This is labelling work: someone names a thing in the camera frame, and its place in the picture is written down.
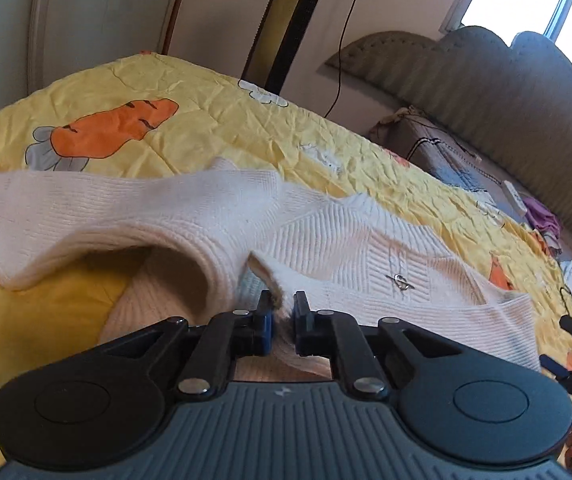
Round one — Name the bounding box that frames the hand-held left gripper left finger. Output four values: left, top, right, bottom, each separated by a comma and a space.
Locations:
86, 290, 274, 401

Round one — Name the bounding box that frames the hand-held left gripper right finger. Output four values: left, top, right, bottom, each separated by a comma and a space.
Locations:
292, 290, 471, 403

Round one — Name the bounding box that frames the white knitted sweater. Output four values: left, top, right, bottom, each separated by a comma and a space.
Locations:
0, 157, 541, 381

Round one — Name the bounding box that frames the purple cloth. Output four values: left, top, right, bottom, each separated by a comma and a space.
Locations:
520, 196, 562, 242

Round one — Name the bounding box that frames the white power strip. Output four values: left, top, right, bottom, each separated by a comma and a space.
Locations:
502, 180, 529, 214

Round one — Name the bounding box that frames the grey patterned pillow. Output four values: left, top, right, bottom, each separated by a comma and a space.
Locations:
370, 106, 516, 211

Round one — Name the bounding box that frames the yellow carrot print blanket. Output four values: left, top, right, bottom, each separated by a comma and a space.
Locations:
0, 52, 572, 471

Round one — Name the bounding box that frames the grey padded headboard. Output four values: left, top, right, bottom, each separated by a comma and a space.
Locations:
325, 26, 572, 237

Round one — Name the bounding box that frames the black and cream upright panel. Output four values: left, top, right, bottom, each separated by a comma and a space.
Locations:
243, 0, 337, 94

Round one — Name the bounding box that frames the window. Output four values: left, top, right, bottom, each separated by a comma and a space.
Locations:
458, 0, 572, 97

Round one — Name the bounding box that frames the thin black wall cable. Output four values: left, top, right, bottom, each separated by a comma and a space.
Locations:
325, 0, 371, 120

